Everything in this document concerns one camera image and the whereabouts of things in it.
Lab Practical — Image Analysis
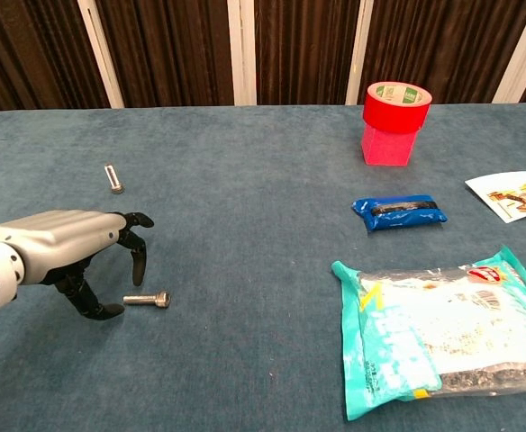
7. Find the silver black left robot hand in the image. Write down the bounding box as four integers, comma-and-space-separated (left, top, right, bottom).
0, 209, 155, 321

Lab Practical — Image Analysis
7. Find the silver bolt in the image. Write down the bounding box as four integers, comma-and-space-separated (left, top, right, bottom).
122, 290, 172, 311
104, 163, 125, 195

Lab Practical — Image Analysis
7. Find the teal felt table cover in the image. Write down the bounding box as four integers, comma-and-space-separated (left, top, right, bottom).
0, 102, 526, 432

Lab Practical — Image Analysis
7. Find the teal snack bag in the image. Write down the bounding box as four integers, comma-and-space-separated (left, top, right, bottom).
331, 245, 526, 423

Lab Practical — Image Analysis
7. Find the blue cookie packet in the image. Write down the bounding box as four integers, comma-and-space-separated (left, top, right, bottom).
350, 193, 449, 234

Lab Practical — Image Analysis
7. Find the pink hexagonal block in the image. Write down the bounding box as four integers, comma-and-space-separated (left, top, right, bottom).
360, 123, 422, 167

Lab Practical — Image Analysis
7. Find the red tape roll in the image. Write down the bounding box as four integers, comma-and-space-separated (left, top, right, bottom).
362, 81, 433, 135

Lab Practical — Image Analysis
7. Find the white picture card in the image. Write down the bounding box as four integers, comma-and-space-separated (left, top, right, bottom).
464, 170, 526, 224

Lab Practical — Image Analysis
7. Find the white partition post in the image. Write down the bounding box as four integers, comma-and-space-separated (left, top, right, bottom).
344, 0, 376, 106
226, 0, 258, 107
77, 0, 125, 109
491, 0, 526, 104

